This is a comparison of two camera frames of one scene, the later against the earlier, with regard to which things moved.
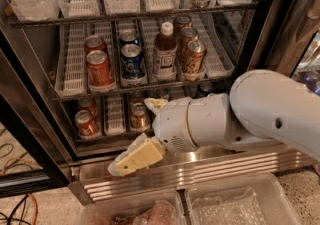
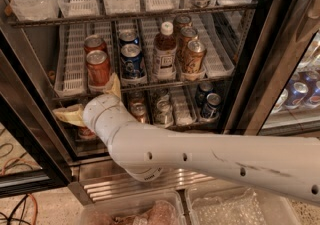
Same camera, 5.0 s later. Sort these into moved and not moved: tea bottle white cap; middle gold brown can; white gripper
Moved: white gripper
Not moved: middle gold brown can; tea bottle white cap
